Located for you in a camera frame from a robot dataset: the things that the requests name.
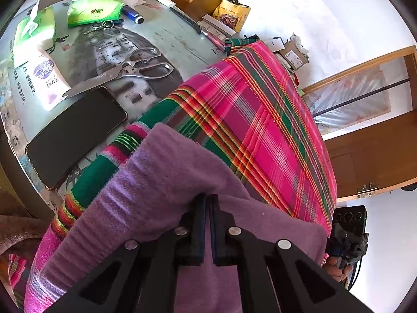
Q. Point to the cardboard box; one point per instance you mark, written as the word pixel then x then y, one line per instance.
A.
pixel 293 53

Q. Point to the black smartphone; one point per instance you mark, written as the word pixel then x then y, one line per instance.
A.
pixel 75 137

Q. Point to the blue lighter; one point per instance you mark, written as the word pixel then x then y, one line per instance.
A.
pixel 133 14

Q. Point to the brown fleece blanket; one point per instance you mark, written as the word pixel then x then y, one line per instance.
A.
pixel 19 234

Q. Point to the purple sweater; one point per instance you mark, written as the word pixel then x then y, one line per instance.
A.
pixel 156 182

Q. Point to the dark hanging bag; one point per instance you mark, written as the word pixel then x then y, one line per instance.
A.
pixel 409 187

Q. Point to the black knife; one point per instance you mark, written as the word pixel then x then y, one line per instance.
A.
pixel 185 20

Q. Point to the translucent door curtain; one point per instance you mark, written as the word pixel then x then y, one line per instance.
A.
pixel 355 101

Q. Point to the bunch of keys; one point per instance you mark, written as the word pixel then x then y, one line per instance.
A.
pixel 102 26

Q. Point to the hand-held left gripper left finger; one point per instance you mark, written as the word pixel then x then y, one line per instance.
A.
pixel 202 231

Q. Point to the white tissue pack purple label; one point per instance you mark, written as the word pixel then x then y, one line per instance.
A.
pixel 45 78

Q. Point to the pink green plaid blanket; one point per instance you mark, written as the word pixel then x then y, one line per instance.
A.
pixel 260 120

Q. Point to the white carton box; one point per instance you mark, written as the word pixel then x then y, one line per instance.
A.
pixel 273 45

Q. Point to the wooden door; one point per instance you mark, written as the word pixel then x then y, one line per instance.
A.
pixel 374 156

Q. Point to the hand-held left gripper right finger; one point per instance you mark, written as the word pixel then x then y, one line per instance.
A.
pixel 213 231

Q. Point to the person's right hand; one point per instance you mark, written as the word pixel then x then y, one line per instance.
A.
pixel 334 267

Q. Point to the steel kitchen scissors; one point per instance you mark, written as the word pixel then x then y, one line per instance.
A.
pixel 130 70

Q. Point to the wooden door frame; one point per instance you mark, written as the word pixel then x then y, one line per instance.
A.
pixel 358 68

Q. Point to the green tissue pack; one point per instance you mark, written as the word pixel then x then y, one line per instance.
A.
pixel 94 11
pixel 32 32

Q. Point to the stack of white boxes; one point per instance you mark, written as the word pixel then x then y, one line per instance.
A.
pixel 216 25

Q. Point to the yellow printed bag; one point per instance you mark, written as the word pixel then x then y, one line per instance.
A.
pixel 231 14

